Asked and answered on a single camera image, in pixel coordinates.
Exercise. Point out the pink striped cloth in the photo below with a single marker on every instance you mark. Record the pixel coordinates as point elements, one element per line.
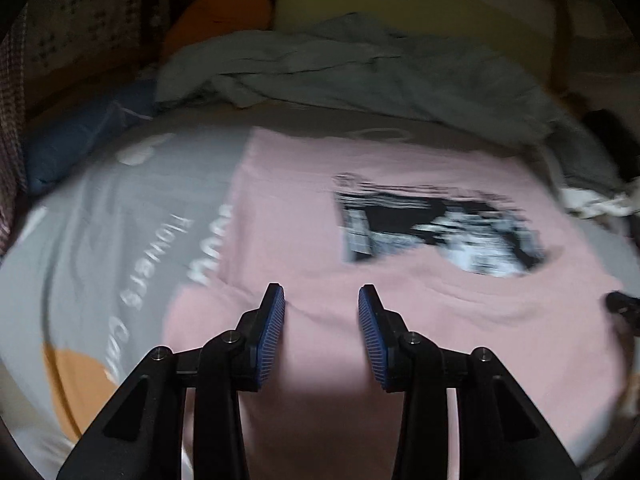
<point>10,135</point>

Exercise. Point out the grey clothes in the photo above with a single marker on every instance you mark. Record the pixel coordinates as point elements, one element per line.
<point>590,167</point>

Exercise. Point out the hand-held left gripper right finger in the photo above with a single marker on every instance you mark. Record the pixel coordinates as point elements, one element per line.
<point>372,340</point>

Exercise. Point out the beige patterned cloth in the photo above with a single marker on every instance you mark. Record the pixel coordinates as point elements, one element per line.
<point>85,20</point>

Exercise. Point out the blue pillow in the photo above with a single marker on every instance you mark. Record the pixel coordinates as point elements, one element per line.
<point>85,135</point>

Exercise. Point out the wooden bed frame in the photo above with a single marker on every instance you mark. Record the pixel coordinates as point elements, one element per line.
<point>560,35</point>

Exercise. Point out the pink printed t-shirt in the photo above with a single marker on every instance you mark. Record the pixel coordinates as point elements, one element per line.
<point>425,310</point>

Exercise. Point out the orange plush pillow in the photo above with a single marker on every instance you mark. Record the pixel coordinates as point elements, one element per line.
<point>215,15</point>

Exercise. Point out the grey-green duvet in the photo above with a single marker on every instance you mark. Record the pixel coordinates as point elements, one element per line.
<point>350,70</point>

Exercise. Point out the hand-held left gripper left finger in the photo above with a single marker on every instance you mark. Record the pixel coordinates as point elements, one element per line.
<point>270,340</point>

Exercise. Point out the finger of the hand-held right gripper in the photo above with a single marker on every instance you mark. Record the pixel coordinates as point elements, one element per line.
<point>622,305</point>

